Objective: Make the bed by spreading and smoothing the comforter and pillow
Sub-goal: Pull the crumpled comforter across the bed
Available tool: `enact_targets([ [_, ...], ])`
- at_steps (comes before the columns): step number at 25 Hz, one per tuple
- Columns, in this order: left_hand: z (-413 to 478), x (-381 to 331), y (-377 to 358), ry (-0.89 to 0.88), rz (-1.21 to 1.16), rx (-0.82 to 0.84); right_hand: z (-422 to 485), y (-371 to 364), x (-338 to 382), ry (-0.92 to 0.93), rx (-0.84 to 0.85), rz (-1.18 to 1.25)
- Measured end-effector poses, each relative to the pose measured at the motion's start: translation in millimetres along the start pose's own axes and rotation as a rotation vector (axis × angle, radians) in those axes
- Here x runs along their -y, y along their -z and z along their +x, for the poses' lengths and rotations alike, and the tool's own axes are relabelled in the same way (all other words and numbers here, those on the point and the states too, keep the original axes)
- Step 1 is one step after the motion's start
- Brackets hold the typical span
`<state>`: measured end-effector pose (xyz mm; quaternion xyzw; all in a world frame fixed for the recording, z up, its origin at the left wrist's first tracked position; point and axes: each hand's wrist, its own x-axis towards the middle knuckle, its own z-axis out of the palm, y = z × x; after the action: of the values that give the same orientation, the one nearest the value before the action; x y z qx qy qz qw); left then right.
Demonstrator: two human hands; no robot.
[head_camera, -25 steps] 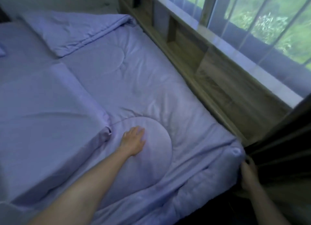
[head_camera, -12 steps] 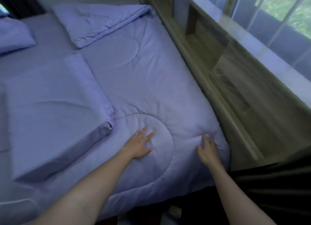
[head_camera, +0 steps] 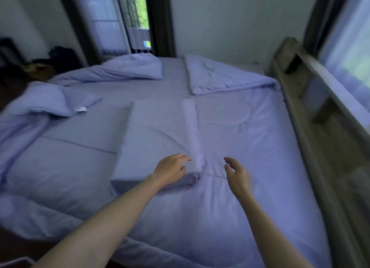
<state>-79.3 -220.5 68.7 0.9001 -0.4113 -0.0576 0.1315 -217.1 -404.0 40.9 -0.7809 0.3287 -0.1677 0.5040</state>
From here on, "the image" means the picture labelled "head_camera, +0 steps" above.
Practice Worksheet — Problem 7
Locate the person's right hand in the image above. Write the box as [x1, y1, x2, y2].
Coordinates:
[223, 157, 254, 202]

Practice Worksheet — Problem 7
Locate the person's left hand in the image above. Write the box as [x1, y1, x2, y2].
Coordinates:
[152, 153, 192, 190]

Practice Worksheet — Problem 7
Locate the person's left forearm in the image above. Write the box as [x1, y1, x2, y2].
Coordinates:
[31, 174, 167, 268]

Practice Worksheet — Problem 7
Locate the person's right forearm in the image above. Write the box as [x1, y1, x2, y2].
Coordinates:
[237, 196, 315, 268]

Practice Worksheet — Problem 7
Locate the lavender quilted bedspread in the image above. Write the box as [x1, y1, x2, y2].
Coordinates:
[0, 57, 333, 268]

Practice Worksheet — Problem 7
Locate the partly rolled lavender towel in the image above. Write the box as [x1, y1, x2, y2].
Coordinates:
[110, 98, 206, 196]

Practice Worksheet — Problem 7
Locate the folded lavender blanket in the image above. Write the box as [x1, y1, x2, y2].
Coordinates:
[184, 54, 280, 96]

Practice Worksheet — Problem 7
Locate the wooden headboard shelf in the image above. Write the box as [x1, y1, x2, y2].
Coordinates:
[267, 37, 370, 268]

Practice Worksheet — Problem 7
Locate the lavender pillow with white tag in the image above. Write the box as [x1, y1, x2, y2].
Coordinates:
[6, 81, 102, 118]

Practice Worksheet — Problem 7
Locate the dark bag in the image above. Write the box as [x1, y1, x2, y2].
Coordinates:
[32, 46, 83, 74]

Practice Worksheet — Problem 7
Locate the dark curtain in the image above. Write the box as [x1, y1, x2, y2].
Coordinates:
[302, 0, 354, 57]

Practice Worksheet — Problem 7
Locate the dark wooden side table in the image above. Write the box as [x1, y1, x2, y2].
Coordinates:
[0, 37, 57, 109]

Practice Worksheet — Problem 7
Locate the glass door with dark frame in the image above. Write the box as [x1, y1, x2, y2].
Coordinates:
[56, 0, 176, 64]

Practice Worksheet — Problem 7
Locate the window with dark frame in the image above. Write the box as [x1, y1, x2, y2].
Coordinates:
[304, 0, 370, 112]

